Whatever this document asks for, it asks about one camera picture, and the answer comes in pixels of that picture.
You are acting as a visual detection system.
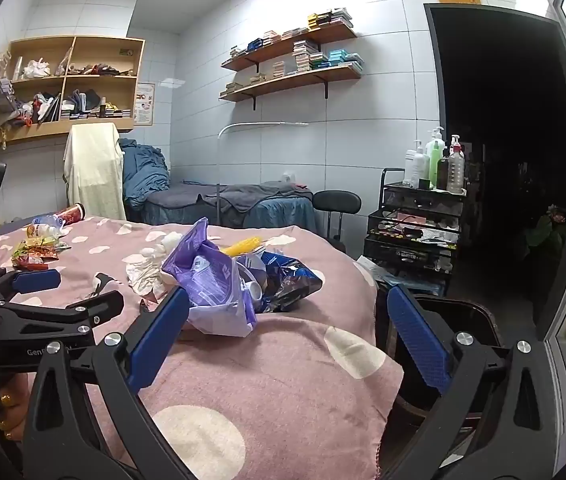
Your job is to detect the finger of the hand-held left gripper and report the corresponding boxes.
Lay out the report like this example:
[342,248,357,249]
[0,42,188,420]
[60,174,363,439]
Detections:
[0,267,62,303]
[0,290,125,337]

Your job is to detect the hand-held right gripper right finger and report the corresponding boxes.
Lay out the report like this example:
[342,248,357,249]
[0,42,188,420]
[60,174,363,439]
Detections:
[382,284,562,480]

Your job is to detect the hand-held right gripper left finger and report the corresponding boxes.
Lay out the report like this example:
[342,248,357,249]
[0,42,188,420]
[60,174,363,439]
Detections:
[22,287,199,480]

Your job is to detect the dark brown trash bin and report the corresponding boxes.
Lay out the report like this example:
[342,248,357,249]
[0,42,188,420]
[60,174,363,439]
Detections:
[373,280,508,461]

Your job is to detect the purple plastic bag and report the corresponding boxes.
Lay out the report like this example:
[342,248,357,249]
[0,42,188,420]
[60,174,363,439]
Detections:
[161,217,264,337]

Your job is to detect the red snack wrapper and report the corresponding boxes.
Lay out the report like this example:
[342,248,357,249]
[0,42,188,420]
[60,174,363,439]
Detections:
[13,255,57,272]

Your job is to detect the green yellow snack wrapper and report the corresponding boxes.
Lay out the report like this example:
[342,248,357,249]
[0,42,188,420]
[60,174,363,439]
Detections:
[12,237,72,261]

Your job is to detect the clear plastic bottle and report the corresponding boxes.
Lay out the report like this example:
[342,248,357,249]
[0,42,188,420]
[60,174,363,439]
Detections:
[30,214,71,237]

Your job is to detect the crumpled paper wrapper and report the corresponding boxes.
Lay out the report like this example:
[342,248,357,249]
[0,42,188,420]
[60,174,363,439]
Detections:
[126,257,173,299]

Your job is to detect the red drink cup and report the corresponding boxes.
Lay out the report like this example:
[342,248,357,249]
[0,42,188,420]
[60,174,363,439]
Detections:
[56,203,87,226]

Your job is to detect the crumpled white tissue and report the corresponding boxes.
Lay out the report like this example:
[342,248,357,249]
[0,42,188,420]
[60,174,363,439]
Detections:
[143,240,184,267]

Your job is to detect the white flat box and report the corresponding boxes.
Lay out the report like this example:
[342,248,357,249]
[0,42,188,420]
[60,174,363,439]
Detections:
[355,255,389,281]

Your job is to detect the black mesh cart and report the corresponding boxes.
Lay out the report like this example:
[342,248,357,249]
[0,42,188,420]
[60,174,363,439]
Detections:
[363,167,470,283]

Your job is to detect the pink dotted blanket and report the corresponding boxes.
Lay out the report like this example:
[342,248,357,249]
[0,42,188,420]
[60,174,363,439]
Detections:
[0,215,406,480]

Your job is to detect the cream towel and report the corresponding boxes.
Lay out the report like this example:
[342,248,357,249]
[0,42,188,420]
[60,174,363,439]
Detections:
[63,121,127,221]

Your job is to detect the yellow packet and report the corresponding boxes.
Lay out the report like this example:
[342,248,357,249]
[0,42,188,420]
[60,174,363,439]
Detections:
[219,238,264,257]

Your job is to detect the dark blue snack packet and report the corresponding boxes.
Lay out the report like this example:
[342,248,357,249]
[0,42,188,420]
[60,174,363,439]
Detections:
[258,250,325,314]

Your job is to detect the white plastic bag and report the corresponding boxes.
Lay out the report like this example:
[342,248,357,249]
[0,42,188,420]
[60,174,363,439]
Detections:
[20,58,52,80]

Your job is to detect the blue bedding pile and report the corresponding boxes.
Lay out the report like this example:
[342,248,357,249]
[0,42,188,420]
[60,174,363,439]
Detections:
[120,139,172,209]

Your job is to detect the black stool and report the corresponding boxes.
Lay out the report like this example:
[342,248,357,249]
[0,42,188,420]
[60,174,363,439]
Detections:
[312,190,363,254]

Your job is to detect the potted green plant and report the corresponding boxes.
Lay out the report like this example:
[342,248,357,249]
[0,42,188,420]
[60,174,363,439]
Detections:
[523,204,566,261]

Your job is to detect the brown bottle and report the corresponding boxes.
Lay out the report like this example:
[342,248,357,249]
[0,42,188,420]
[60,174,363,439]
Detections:
[436,148,450,191]

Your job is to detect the clear red-capped pump bottle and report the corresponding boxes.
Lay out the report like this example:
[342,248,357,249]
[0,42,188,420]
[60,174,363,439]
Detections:
[446,134,466,195]

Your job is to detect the white pump bottle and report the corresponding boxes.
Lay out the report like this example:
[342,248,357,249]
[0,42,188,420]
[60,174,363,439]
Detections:
[403,140,432,189]

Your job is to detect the blue massage bed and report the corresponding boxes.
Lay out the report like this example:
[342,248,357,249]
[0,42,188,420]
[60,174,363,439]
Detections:
[143,180,322,235]

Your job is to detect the green pump bottle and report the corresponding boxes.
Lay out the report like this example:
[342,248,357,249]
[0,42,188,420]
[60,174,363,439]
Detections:
[425,126,446,189]

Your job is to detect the wooden cubby shelf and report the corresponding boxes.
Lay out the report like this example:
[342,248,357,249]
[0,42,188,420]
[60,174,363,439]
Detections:
[0,35,146,149]

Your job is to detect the white curved rod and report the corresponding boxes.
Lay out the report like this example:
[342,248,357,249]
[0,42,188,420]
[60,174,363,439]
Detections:
[217,120,310,142]

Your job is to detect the row of small boxes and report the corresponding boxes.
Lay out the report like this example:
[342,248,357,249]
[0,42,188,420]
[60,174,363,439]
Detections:
[229,6,355,58]

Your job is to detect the wall poster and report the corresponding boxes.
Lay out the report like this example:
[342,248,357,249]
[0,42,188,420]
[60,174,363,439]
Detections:
[134,82,156,126]

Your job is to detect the wall shelves with boxes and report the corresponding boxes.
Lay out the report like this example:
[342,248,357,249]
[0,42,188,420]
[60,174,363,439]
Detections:
[223,40,365,95]

